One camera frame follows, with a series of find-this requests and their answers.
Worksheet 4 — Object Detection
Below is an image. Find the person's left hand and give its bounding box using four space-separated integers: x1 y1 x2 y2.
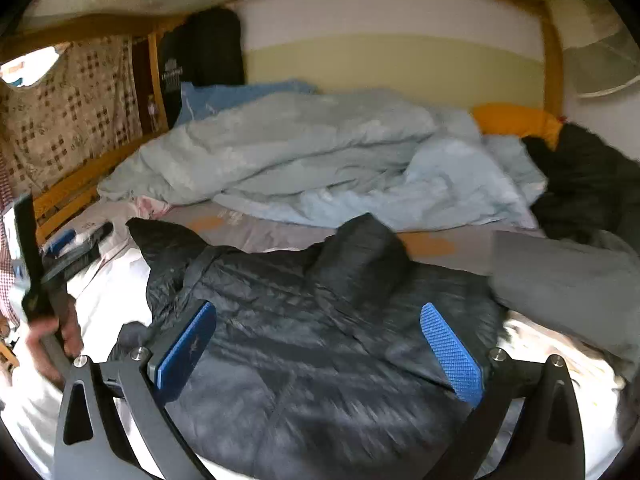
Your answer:
25 295 84 390

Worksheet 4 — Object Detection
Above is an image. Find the dark grey puffer jacket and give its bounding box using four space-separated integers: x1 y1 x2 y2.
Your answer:
112 214 506 479

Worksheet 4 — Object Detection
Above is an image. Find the wooden bed frame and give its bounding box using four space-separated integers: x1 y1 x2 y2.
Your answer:
1 0 564 244

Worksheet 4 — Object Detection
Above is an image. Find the black fleece garment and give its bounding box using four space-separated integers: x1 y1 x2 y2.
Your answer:
523 122 639 249

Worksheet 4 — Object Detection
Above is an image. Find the blue pillow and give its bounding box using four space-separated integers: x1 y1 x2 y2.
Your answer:
175 79 318 127

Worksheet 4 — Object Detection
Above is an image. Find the white mosquito net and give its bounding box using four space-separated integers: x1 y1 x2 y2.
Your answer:
549 0 639 99

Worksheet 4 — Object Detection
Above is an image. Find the light blue duvet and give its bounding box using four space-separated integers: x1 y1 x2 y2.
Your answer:
98 89 547 231

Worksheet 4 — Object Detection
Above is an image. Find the orange pillow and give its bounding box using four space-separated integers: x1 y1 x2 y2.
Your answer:
471 103 564 151

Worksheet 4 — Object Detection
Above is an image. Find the patterned beige curtain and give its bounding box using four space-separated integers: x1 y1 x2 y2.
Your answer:
1 36 143 195

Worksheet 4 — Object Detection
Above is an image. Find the grey folded garment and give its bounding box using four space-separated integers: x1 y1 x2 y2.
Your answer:
490 231 639 382

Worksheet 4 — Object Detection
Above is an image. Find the black hanging garment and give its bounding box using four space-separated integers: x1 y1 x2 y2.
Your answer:
156 6 246 129

